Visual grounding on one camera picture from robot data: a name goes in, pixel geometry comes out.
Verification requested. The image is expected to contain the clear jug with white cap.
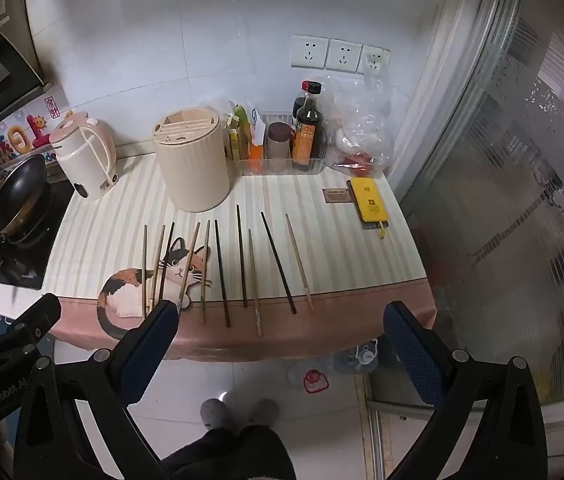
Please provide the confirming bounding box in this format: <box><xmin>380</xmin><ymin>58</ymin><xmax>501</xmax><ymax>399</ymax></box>
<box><xmin>332</xmin><ymin>337</ymin><xmax>380</xmax><ymax>376</ymax></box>

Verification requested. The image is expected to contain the pink and white electric kettle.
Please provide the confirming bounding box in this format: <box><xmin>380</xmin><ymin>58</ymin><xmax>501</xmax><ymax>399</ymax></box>
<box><xmin>49</xmin><ymin>112</ymin><xmax>119</xmax><ymax>202</ymax></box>

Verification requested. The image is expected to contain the colourful wall sticker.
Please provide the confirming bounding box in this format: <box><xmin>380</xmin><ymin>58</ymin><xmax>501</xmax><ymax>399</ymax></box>
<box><xmin>0</xmin><ymin>110</ymin><xmax>78</xmax><ymax>186</ymax></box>

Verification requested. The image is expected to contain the beige ribbed chopstick holder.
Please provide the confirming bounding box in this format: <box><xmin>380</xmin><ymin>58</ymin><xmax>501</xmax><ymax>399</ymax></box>
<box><xmin>152</xmin><ymin>107</ymin><xmax>231</xmax><ymax>212</ymax></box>

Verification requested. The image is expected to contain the black induction cooktop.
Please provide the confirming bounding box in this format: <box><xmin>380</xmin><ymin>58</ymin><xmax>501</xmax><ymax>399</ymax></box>
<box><xmin>0</xmin><ymin>177</ymin><xmax>75</xmax><ymax>291</ymax></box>

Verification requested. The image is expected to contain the striped cat-print tablecloth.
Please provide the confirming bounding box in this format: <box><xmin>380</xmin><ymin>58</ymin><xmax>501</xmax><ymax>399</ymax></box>
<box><xmin>42</xmin><ymin>152</ymin><xmax>438</xmax><ymax>361</ymax></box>

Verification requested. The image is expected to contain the black wok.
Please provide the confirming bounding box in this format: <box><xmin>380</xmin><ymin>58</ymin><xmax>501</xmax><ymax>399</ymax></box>
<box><xmin>0</xmin><ymin>154</ymin><xmax>53</xmax><ymax>293</ymax></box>

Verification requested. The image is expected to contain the yellow phone case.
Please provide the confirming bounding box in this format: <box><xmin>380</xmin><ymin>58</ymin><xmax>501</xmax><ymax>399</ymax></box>
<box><xmin>347</xmin><ymin>176</ymin><xmax>393</xmax><ymax>231</ymax></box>

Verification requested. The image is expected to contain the red food piece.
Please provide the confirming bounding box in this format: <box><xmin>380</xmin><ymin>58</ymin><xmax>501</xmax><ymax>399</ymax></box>
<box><xmin>342</xmin><ymin>152</ymin><xmax>378</xmax><ymax>171</ymax></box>

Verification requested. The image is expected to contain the green-topped packet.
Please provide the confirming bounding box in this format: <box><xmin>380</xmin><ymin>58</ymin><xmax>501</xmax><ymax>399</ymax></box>
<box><xmin>232</xmin><ymin>104</ymin><xmax>250</xmax><ymax>136</ymax></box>

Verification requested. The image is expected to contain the clear plastic bag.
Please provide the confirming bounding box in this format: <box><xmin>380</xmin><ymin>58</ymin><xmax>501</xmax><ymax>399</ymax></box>
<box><xmin>319</xmin><ymin>74</ymin><xmax>397</xmax><ymax>178</ymax></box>

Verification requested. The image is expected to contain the red-capped dark bottle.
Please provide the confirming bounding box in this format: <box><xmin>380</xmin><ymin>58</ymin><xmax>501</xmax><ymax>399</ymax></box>
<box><xmin>291</xmin><ymin>80</ymin><xmax>313</xmax><ymax>128</ymax></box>

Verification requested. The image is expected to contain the brown-lidded jar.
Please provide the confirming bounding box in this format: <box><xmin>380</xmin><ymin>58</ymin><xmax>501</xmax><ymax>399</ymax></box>
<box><xmin>267</xmin><ymin>122</ymin><xmax>291</xmax><ymax>161</ymax></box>

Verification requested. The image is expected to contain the person's grey slipper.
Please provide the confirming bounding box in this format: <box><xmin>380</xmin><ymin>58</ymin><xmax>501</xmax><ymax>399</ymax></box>
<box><xmin>247</xmin><ymin>398</ymin><xmax>280</xmax><ymax>428</ymax></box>
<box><xmin>200</xmin><ymin>398</ymin><xmax>233</xmax><ymax>431</ymax></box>

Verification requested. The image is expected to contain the white door frame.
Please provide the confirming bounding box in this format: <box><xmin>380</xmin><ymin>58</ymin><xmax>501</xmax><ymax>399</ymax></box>
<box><xmin>387</xmin><ymin>0</ymin><xmax>523</xmax><ymax>191</ymax></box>

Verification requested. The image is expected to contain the clear jug with red cap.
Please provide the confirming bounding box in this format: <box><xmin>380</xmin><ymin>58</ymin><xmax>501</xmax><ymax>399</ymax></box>
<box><xmin>287</xmin><ymin>360</ymin><xmax>335</xmax><ymax>392</ymax></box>

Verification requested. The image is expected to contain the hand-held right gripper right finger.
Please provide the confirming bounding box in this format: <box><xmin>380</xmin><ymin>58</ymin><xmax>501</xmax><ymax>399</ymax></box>
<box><xmin>383</xmin><ymin>301</ymin><xmax>549</xmax><ymax>480</ymax></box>

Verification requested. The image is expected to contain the clear plastic tray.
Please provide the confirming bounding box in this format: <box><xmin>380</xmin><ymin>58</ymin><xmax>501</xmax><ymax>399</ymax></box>
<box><xmin>227</xmin><ymin>110</ymin><xmax>325</xmax><ymax>177</ymax></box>

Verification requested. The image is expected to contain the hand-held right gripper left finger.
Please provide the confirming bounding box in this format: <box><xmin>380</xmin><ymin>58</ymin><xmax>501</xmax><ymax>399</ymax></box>
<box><xmin>12</xmin><ymin>299</ymin><xmax>181</xmax><ymax>480</ymax></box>

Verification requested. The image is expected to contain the orange-label soy sauce bottle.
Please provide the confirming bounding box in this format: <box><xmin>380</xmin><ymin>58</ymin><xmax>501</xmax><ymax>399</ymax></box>
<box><xmin>290</xmin><ymin>81</ymin><xmax>324</xmax><ymax>171</ymax></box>

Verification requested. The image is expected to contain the small yellow box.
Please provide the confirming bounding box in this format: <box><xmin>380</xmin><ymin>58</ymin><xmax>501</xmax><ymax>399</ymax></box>
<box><xmin>227</xmin><ymin>127</ymin><xmax>243</xmax><ymax>161</ymax></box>

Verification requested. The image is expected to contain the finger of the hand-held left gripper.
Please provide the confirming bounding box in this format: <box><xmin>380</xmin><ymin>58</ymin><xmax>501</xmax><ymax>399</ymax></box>
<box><xmin>0</xmin><ymin>293</ymin><xmax>62</xmax><ymax>377</ymax></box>

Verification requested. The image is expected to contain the patterned glass door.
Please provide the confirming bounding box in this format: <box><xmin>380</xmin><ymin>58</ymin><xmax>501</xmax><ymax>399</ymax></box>
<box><xmin>397</xmin><ymin>0</ymin><xmax>564</xmax><ymax>411</ymax></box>

